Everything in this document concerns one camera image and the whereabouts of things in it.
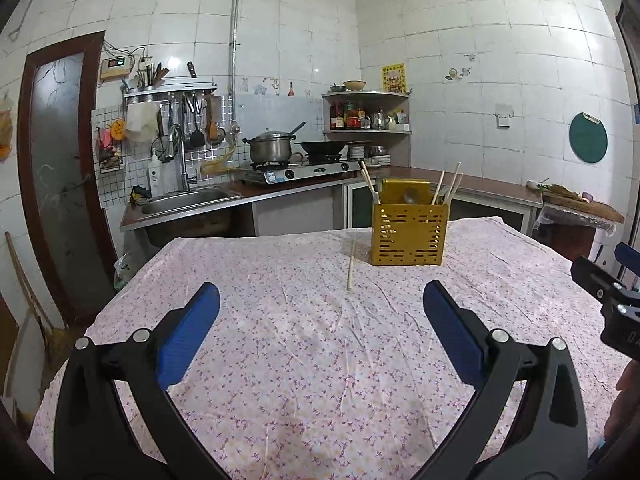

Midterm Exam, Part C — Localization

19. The chrome faucet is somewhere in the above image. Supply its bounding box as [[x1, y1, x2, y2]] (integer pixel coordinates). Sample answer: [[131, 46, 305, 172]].
[[167, 124, 199, 192]]

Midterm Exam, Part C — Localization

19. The orange hanging bag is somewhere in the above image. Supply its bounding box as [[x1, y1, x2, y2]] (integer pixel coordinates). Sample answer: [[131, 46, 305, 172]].
[[0, 94, 14, 159]]

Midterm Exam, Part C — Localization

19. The green plastic bag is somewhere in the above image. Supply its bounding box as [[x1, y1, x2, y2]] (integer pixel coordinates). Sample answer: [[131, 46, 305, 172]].
[[113, 252, 139, 292]]

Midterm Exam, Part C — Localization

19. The floral tablecloth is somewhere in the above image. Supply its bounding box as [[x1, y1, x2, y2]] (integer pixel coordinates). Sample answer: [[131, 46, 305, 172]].
[[27, 216, 632, 480]]

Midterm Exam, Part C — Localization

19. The brown glass door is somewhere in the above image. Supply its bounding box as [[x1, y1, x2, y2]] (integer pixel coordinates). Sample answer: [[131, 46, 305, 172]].
[[19, 31, 119, 329]]

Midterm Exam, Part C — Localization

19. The plastic-covered side table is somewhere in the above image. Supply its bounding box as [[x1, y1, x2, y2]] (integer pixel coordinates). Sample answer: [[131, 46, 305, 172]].
[[532, 204, 619, 262]]

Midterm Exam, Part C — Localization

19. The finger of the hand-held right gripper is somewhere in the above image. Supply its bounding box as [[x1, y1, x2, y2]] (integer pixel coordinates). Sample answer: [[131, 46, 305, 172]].
[[571, 255, 629, 311], [615, 242, 640, 291]]

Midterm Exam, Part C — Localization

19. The wooden hanging board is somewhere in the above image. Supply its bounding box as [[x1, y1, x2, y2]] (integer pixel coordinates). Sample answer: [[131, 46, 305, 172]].
[[204, 93, 226, 146]]

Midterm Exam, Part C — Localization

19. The corner wall shelf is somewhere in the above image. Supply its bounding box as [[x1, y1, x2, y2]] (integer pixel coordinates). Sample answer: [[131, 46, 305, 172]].
[[321, 90, 412, 135]]

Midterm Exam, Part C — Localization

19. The white hanging cloth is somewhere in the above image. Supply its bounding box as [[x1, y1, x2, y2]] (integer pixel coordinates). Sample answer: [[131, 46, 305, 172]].
[[124, 104, 161, 142]]

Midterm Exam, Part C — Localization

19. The metal wall pipe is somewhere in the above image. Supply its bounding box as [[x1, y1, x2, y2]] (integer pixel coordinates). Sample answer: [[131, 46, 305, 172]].
[[227, 0, 246, 127]]

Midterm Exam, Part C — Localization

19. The black spatula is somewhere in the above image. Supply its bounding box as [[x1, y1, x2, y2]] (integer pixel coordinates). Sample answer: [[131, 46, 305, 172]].
[[187, 94, 206, 150]]

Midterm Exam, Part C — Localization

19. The black wok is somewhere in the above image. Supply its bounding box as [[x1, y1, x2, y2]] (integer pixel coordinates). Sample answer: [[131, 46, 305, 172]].
[[295, 140, 374, 157]]

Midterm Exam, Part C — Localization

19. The steel sink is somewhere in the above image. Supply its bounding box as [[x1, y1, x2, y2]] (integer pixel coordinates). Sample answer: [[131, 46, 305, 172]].
[[141, 187, 244, 217]]

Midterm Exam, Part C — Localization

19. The kitchen counter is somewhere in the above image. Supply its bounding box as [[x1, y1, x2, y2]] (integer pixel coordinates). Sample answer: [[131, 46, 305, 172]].
[[119, 164, 544, 247]]

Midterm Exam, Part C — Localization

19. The yellow wall poster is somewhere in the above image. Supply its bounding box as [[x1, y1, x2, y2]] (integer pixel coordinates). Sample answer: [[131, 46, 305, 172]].
[[380, 63, 406, 95]]

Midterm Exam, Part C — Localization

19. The steel cooking pot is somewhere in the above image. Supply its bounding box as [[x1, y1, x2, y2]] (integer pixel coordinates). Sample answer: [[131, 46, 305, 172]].
[[243, 130, 296, 165]]

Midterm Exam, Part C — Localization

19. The metal utensil rack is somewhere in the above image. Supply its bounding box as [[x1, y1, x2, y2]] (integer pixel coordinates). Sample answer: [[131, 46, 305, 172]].
[[122, 79, 219, 106]]

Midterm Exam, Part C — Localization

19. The steel gas stove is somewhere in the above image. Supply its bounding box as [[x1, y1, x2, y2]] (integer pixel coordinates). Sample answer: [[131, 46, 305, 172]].
[[233, 157, 362, 186]]

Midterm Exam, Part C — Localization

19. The person's right hand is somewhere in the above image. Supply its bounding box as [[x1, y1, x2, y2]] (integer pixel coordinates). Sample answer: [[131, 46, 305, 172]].
[[603, 359, 640, 442]]

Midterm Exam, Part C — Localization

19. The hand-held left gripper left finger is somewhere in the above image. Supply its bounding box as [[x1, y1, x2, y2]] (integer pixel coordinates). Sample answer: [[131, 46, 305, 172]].
[[54, 281, 226, 480]]

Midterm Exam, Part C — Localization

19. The stack of white plates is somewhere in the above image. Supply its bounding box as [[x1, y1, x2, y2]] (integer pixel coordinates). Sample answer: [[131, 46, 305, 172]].
[[348, 143, 391, 166]]

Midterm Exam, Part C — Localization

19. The yellow slotted utensil holder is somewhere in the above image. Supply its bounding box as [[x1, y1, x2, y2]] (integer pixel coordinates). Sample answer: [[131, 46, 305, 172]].
[[371, 178, 449, 266]]

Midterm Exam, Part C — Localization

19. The beige electrical box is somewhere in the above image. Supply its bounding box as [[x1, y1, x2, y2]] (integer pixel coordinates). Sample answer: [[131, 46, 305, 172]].
[[99, 57, 135, 81]]

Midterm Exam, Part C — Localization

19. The straw broom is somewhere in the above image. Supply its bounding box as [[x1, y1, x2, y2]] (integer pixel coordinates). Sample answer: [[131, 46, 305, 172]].
[[4, 231, 69, 362]]

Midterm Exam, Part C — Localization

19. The white soap bottle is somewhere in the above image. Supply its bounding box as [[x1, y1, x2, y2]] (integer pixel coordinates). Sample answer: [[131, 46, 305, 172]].
[[147, 151, 164, 197]]

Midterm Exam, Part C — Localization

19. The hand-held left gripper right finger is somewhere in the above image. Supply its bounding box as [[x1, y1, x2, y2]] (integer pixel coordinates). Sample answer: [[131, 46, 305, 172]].
[[417, 280, 588, 480]]

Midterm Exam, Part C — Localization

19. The wire grid wall rack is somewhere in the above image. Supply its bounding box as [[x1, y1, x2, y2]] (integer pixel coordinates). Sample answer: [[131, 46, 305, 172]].
[[94, 117, 125, 174]]

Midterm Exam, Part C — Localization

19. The yellow hose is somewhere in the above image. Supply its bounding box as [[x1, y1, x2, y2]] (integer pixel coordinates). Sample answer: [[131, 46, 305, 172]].
[[199, 142, 241, 176]]

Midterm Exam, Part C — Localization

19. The round green cutting board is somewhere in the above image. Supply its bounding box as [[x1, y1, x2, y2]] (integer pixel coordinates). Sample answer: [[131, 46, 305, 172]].
[[568, 112, 609, 165]]

